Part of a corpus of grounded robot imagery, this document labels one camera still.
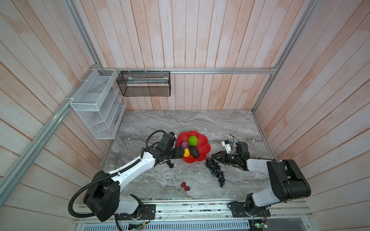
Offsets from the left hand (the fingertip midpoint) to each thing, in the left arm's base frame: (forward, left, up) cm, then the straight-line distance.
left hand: (179, 154), depth 83 cm
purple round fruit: (+10, -3, -6) cm, 13 cm away
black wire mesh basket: (+51, +26, +15) cm, 59 cm away
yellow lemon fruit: (+5, -5, -7) cm, 9 cm away
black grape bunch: (-6, -21, -6) cm, 23 cm away
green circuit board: (-34, +22, -12) cm, 42 cm away
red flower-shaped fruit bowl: (+11, -16, -9) cm, 21 cm away
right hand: (+3, -22, -7) cm, 23 cm away
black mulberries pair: (-3, +6, -9) cm, 11 cm away
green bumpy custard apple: (+13, -9, -5) cm, 16 cm away
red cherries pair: (-15, -2, -9) cm, 18 cm away
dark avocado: (+6, -9, -7) cm, 13 cm away
